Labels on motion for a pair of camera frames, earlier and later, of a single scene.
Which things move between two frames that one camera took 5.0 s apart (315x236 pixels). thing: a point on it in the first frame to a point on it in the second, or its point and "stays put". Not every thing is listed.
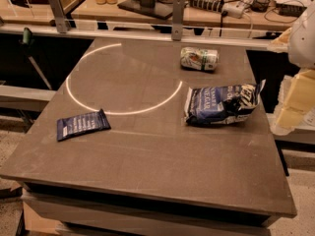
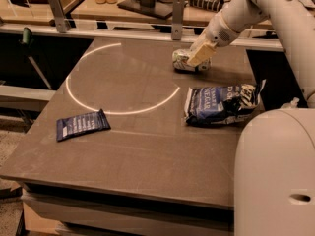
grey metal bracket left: x=58 y=10 stays put
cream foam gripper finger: x=299 y=99 to x=219 y=31
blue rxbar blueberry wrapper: x=82 y=124 stays put
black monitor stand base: x=148 y=3 stays put
